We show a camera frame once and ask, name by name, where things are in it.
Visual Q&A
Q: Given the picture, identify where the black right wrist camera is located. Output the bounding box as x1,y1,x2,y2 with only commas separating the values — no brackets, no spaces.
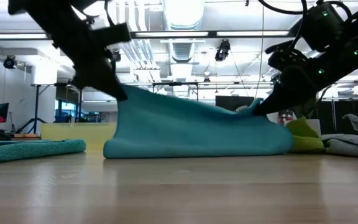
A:
265,42,309,73

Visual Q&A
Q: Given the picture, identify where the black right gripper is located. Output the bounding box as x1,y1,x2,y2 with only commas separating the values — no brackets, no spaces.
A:
252,62,335,116

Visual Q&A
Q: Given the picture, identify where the large black monitor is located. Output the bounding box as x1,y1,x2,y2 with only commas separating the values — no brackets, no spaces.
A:
215,95,256,113

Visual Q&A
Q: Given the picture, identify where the black workstation frame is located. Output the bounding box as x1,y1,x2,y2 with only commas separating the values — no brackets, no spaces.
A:
152,82,200,102

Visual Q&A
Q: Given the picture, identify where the teal microfiber towel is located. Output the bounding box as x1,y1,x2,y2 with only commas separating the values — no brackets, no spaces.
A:
0,139,87,166

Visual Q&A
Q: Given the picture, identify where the black tripod stand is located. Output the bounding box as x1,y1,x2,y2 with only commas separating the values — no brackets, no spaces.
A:
15,83,48,134

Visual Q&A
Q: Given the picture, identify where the thin hanging cable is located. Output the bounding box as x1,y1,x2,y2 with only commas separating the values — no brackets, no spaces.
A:
254,0,265,100

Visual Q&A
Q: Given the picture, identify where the blue microfiber towel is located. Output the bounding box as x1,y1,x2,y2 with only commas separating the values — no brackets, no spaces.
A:
103,84,294,159

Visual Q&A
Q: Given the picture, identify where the black hanging camera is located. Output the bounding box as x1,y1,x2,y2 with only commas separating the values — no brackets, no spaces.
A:
214,39,231,62

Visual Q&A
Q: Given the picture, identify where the lime green microfiber towel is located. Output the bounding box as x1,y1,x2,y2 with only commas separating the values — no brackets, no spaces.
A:
286,116,325,154

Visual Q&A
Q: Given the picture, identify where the black partition screen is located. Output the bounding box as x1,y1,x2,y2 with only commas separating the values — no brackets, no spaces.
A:
317,99,358,135

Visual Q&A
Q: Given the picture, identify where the black beam with light strips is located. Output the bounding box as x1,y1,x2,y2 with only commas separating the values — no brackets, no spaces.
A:
0,30,295,40

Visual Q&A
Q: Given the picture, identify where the silver ventilation duct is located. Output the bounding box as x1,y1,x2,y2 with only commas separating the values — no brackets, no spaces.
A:
162,0,205,32

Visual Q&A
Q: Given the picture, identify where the yellow translucent plastic basket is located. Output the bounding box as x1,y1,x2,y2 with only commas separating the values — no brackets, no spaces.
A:
40,122,119,153

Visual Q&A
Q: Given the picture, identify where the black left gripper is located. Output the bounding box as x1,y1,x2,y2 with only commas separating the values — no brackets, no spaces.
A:
37,17,132,101

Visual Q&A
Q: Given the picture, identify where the grey microfiber towel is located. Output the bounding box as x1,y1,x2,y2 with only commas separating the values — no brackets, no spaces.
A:
321,113,358,160

